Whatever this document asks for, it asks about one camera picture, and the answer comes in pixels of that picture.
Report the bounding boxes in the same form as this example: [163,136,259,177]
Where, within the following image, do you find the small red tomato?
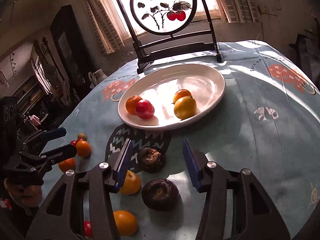
[135,99,155,120]

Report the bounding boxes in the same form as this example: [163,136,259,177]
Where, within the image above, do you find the small green fruit back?
[78,133,87,140]

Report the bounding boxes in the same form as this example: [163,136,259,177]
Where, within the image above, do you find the dark passion fruit back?
[137,147,166,173]

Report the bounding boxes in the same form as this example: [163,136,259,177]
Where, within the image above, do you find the large front orange mandarin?
[58,158,76,173]

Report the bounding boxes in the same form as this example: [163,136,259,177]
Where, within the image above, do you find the dark passion fruit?
[137,147,166,173]
[141,179,180,211]

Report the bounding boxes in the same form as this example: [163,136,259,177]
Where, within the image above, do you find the green-orange mandarin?
[113,210,138,236]

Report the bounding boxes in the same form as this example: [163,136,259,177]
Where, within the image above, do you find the framed round persimmon painting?
[116,0,222,74]

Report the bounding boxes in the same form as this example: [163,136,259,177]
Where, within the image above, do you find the right checkered curtain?
[217,0,259,23]

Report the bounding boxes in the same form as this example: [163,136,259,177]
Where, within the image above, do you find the left checkered curtain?
[83,0,124,56]

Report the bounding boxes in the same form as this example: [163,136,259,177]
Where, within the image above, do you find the white round plate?
[118,63,226,131]

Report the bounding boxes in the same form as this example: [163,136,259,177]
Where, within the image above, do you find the white thermos jug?
[88,69,107,86]

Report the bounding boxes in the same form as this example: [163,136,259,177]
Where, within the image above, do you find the person's left hand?
[4,178,42,207]

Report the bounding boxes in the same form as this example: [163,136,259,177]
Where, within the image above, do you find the checkered curtain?
[217,0,259,23]
[83,0,124,56]

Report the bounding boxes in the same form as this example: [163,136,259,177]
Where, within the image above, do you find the orange kumquat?
[119,170,141,196]
[172,89,192,104]

